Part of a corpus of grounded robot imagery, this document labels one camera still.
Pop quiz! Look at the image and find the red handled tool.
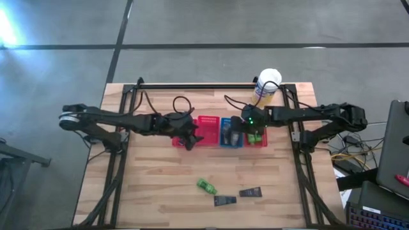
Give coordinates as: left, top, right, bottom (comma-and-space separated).
394, 174, 409, 188

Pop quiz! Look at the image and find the yellow cable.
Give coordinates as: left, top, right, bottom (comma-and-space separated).
330, 153, 368, 162

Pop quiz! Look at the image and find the dark toiletry tube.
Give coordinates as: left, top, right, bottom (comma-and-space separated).
213, 195, 238, 207
238, 187, 263, 198

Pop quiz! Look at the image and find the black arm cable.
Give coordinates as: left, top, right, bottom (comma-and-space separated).
223, 80, 282, 111
172, 95, 196, 116

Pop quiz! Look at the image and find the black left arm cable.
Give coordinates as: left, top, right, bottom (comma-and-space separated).
172, 95, 196, 116

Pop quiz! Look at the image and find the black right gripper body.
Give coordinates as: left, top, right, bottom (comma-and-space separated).
241, 104, 266, 135

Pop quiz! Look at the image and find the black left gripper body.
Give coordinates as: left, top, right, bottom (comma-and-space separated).
166, 111, 198, 140

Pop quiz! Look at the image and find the grey laptop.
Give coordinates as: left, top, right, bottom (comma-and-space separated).
376, 99, 409, 201

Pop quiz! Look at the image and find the backlit keyboard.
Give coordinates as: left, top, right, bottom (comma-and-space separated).
346, 201, 409, 230

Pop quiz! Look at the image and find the black aluminium table frame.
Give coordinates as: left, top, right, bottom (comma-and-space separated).
72, 76, 348, 230

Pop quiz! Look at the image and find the yellow Lysol wipes canister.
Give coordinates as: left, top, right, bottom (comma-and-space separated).
251, 68, 283, 109

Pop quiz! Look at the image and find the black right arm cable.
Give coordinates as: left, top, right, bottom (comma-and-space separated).
223, 80, 282, 111

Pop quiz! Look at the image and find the black metal furniture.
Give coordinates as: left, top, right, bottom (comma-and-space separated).
0, 137, 52, 230

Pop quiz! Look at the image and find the small red plastic basket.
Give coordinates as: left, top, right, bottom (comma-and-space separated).
171, 118, 198, 148

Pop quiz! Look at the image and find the blue plastic basket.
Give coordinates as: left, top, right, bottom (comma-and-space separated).
219, 117, 244, 149

